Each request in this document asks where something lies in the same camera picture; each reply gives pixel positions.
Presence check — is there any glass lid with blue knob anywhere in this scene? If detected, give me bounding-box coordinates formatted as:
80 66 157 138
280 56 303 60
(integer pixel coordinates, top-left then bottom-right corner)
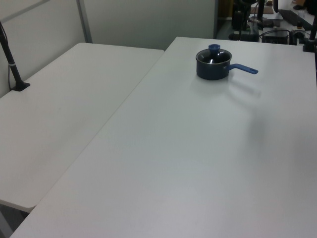
196 44 232 64

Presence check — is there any black cylinder bottle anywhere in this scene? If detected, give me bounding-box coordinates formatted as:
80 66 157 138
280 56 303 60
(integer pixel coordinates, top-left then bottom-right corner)
232 9 245 32

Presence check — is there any black computer box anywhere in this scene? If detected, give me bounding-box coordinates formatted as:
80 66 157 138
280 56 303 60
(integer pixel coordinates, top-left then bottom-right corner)
262 29 291 46

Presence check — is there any black clamp stand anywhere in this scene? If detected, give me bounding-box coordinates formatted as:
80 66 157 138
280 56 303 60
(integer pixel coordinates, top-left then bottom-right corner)
301 13 317 53

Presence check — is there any dark saucepan with blue handle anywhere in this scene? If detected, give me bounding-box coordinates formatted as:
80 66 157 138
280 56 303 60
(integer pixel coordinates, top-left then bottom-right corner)
195 49 259 81

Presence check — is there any thin black stand cable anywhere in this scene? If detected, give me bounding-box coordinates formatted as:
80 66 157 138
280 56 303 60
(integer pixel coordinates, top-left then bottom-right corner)
7 64 14 89

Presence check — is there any black camera stand pole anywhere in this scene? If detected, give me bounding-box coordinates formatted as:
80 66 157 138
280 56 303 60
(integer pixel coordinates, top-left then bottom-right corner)
0 21 31 93

